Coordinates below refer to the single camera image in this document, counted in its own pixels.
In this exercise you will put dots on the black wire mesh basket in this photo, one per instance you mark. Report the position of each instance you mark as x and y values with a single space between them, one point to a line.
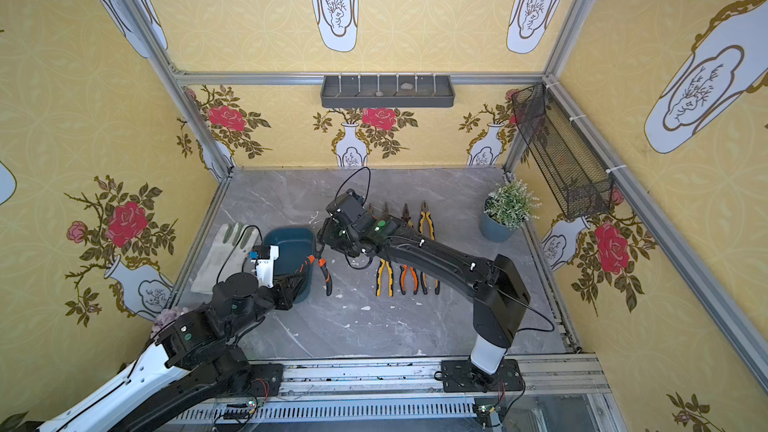
574 174

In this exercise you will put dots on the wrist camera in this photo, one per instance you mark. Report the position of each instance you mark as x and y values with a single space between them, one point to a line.
345 204
263 258

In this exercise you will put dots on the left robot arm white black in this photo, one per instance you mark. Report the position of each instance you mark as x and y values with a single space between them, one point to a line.
195 358

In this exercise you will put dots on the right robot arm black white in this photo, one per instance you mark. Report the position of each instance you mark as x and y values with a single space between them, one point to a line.
498 295

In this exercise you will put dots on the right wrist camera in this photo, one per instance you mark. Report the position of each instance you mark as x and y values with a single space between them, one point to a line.
345 204

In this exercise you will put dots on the orange black combination pliers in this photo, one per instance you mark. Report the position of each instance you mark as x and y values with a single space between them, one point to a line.
408 280

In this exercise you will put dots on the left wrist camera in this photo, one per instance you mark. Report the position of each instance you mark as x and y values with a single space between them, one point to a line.
263 258

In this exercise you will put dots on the yellow black combination pliers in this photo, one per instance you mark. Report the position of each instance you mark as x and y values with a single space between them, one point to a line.
426 224

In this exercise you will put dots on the white green work glove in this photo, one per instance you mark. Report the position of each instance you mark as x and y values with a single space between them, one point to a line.
225 257

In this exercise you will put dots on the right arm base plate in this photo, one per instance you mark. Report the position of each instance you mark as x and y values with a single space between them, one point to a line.
462 376

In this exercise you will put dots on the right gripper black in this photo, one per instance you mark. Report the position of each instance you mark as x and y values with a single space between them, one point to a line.
330 234

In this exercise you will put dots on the large yellow black lineman pliers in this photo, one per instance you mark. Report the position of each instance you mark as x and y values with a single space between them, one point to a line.
428 285

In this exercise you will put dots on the blue plant pot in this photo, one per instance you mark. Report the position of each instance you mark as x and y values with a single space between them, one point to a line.
491 229

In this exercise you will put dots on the yellow black deli pliers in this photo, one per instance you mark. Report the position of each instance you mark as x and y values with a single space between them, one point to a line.
384 279

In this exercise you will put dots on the green white artificial plant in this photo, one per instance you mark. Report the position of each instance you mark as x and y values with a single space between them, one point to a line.
512 204

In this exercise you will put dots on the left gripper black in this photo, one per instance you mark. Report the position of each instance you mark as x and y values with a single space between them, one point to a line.
291 291

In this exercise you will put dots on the purple artificial flower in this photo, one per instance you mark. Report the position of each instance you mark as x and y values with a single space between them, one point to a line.
165 318

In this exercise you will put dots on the yellow black long-nose pliers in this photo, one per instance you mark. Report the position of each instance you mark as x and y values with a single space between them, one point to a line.
406 216

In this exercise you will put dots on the grey wall shelf tray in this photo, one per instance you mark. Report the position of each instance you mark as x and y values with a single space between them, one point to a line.
387 90

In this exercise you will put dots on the teal storage box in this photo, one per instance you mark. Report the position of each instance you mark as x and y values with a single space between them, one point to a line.
295 244

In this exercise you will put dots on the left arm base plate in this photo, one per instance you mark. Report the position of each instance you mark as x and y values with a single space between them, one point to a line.
259 380

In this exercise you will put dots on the orange black upside-down long-nose pliers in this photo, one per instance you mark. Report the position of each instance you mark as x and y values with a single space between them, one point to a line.
322 264

